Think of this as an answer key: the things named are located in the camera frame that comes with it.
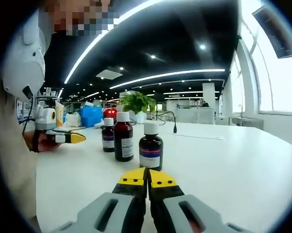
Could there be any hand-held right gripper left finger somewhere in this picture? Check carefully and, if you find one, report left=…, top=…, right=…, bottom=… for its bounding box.
left=49, top=166, right=150, bottom=233

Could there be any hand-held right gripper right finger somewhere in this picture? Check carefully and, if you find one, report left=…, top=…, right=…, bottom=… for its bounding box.
left=147, top=168, right=255, bottom=233

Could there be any brown medicine bottle white cap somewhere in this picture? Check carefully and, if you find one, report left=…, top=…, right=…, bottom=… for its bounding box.
left=139, top=122, right=164, bottom=171
left=101, top=117, right=115, bottom=153

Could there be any tall brown medicine bottle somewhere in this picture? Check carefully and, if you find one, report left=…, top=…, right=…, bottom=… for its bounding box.
left=113, top=112, right=134, bottom=163

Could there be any person's left hand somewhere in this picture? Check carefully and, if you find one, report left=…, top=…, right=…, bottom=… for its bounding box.
left=32, top=130, right=65, bottom=153

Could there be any cream tube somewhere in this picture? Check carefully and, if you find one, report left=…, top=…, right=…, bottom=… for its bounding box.
left=54, top=101, right=65, bottom=128

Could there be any white plastic jug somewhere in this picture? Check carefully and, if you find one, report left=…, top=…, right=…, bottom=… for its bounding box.
left=65, top=112, right=82, bottom=127

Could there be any metal shelf rack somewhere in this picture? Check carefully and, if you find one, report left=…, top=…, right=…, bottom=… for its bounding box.
left=36, top=86, right=62, bottom=108

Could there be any blue plastic box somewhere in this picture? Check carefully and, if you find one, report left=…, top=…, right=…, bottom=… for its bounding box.
left=79, top=107, right=105, bottom=127

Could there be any black device with red light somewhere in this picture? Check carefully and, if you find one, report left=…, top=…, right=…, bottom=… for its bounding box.
left=102, top=108, right=118, bottom=122

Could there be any white chest-worn device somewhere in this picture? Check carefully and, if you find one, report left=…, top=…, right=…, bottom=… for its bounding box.
left=1, top=23, right=47, bottom=102

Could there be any white table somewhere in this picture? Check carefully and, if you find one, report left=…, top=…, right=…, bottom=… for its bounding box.
left=35, top=119, right=292, bottom=233

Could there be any green potted plant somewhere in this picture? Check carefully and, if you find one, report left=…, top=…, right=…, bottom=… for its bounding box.
left=118, top=91, right=157, bottom=115

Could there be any black device cable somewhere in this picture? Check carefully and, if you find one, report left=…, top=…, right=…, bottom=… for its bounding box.
left=21, top=96, right=35, bottom=134

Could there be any black gooseneck cable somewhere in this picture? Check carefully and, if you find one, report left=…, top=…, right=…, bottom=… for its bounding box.
left=157, top=111, right=178, bottom=134

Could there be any dark wall screen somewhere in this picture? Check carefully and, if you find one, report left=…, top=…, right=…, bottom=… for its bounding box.
left=252, top=5, right=292, bottom=60

